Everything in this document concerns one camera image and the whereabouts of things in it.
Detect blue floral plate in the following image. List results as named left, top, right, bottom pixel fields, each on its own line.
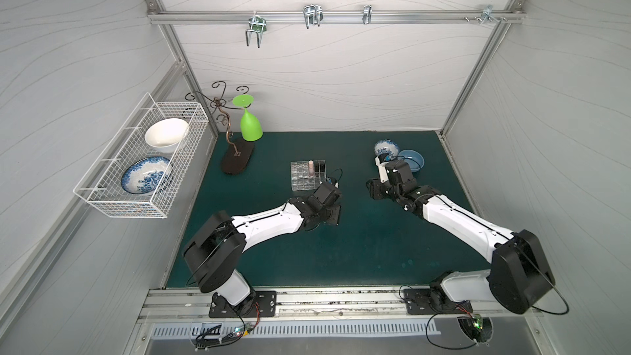
left=121, top=156, right=172, bottom=195

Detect metal hook right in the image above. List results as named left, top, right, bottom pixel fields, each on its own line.
left=463, top=5, right=507, bottom=26

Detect blue floral bowl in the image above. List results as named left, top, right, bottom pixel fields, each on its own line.
left=374, top=139, right=399, bottom=158

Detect round floor port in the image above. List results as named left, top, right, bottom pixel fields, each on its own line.
left=457, top=314, right=493, bottom=344

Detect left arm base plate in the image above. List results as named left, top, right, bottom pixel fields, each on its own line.
left=209, top=290, right=277, bottom=319

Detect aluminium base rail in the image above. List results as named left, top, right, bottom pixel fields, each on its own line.
left=136, top=283, right=542, bottom=325

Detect right base cable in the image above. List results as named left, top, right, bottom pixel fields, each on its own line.
left=398, top=282, right=479, bottom=350

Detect left base cables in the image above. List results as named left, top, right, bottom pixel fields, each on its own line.
left=193, top=300, right=262, bottom=351

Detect metal double hook middle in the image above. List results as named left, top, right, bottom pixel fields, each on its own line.
left=302, top=4, right=324, bottom=29

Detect white wire basket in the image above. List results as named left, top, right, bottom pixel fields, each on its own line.
left=73, top=93, right=208, bottom=219

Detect aluminium cross rail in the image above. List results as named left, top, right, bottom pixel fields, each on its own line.
left=146, top=0, right=527, bottom=27

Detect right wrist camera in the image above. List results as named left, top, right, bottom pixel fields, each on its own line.
left=375, top=153, right=392, bottom=183

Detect green plastic goblet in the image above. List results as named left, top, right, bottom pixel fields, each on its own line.
left=233, top=95, right=263, bottom=142

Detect metal clip hook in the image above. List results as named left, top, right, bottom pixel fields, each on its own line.
left=362, top=5, right=372, bottom=25

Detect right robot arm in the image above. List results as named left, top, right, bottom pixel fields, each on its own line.
left=366, top=154, right=558, bottom=315

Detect white bowl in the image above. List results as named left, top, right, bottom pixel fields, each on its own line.
left=145, top=118, right=189, bottom=154

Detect metal double hook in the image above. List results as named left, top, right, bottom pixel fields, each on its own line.
left=302, top=4, right=324, bottom=29
left=245, top=15, right=267, bottom=48

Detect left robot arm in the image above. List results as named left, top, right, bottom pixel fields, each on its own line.
left=182, top=182, right=341, bottom=313

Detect metal double hook left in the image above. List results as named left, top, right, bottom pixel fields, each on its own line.
left=245, top=15, right=267, bottom=48

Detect light blue bowl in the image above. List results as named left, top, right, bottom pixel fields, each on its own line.
left=397, top=150, right=425, bottom=174

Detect pink ombre lip gloss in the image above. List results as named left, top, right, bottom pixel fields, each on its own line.
left=308, top=160, right=315, bottom=178

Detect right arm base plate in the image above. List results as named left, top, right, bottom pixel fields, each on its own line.
left=399, top=286, right=473, bottom=316

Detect clear acrylic lipstick organizer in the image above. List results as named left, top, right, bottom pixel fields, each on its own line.
left=290, top=160, right=327, bottom=192

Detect copper wire stand black base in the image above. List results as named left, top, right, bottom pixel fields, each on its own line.
left=185, top=81, right=255, bottom=175

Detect white cable duct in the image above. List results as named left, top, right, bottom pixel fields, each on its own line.
left=151, top=318, right=441, bottom=340

